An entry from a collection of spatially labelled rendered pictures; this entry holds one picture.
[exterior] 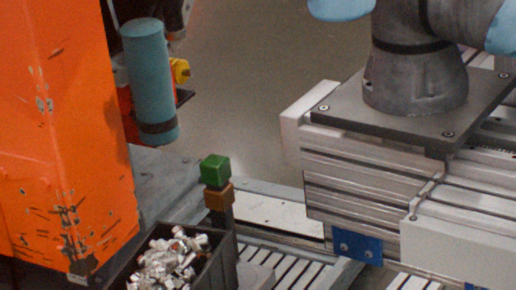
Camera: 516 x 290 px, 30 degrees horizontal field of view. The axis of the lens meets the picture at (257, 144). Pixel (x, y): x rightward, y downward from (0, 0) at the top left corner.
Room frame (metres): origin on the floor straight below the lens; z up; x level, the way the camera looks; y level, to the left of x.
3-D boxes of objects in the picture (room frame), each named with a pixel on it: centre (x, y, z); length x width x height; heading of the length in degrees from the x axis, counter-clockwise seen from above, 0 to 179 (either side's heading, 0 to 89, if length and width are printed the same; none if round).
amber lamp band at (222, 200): (1.41, 0.07, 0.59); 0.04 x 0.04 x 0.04; 57
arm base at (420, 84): (1.26, -0.23, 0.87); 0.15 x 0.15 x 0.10
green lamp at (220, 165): (1.41, 0.07, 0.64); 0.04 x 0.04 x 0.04; 57
